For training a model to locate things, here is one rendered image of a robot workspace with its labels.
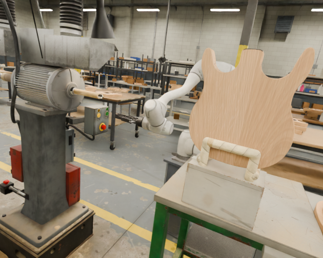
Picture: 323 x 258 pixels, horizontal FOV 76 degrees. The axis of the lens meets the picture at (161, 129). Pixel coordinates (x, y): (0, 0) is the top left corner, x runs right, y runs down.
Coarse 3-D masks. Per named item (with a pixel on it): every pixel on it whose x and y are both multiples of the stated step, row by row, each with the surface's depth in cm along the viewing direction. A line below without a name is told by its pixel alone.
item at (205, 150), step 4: (204, 144) 75; (204, 148) 76; (208, 148) 75; (200, 152) 77; (204, 152) 76; (208, 152) 76; (200, 156) 77; (204, 156) 76; (208, 156) 77; (204, 160) 77; (200, 164) 77; (204, 164) 77
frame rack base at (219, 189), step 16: (192, 160) 81; (208, 160) 83; (192, 176) 79; (208, 176) 76; (224, 176) 73; (240, 176) 73; (192, 192) 80; (208, 192) 77; (224, 192) 74; (240, 192) 71; (256, 192) 68; (208, 208) 78; (224, 208) 75; (240, 208) 72; (256, 208) 69; (240, 224) 73
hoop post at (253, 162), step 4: (256, 156) 67; (252, 160) 68; (256, 160) 68; (248, 164) 70; (252, 164) 68; (256, 164) 68; (248, 168) 70; (252, 168) 69; (256, 168) 69; (248, 172) 70; (252, 172) 69; (248, 176) 70; (248, 180) 70; (252, 180) 70
